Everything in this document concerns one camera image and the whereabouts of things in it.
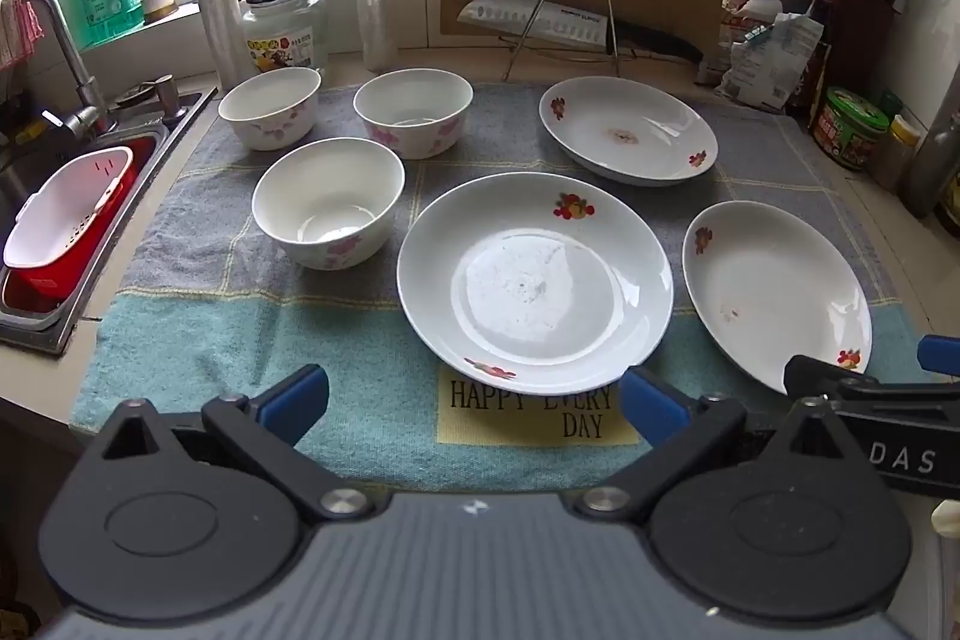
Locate white floral plate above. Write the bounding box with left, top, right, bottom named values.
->
left=538, top=76, right=719, bottom=188
left=396, top=173, right=674, bottom=395
left=681, top=201, right=875, bottom=397

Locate metal faucet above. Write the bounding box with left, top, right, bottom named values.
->
left=22, top=0, right=113, bottom=135

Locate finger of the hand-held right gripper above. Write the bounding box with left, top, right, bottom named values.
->
left=916, top=332, right=960, bottom=380
left=784, top=353, right=960, bottom=414

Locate dark soy sauce bottle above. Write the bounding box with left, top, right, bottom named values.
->
left=795, top=0, right=837, bottom=120

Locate yellow-lidded spice jar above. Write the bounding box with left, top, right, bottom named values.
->
left=870, top=113, right=922, bottom=195

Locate glass jar with yellow-green lid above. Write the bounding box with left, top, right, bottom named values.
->
left=240, top=0, right=331, bottom=86

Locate pink dish cloth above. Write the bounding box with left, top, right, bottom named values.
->
left=0, top=0, right=44, bottom=71

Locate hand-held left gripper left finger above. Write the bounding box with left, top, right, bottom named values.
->
left=97, top=362, right=374, bottom=527

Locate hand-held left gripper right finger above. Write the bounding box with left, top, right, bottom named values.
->
left=574, top=365, right=852, bottom=527

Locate red-capped glass bottle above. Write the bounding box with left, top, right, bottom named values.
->
left=900, top=111, right=960, bottom=217

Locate person's right hand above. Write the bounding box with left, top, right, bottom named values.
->
left=930, top=500, right=960, bottom=541

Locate black-handled kitchen knife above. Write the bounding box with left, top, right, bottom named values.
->
left=456, top=0, right=706, bottom=65

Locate white bag with blue print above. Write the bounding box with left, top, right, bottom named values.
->
left=739, top=12, right=826, bottom=112

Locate dark red knife block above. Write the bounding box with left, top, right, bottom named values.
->
left=825, top=0, right=897, bottom=109

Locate grey and teal kitchen towel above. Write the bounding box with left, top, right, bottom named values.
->
left=69, top=81, right=931, bottom=492

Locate red drain basket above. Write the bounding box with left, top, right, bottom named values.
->
left=0, top=134, right=140, bottom=311

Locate metal sink knob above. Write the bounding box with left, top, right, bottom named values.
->
left=154, top=74, right=188, bottom=120

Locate white drain basket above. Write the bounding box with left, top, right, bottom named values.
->
left=4, top=146, right=136, bottom=270

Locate stainless steel sink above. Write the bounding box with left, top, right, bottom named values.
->
left=0, top=77, right=218, bottom=356

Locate red and white packet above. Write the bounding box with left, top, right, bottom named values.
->
left=694, top=0, right=785, bottom=94

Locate white floral bowl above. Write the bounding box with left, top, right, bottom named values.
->
left=352, top=70, right=475, bottom=161
left=251, top=137, right=407, bottom=271
left=217, top=67, right=323, bottom=152

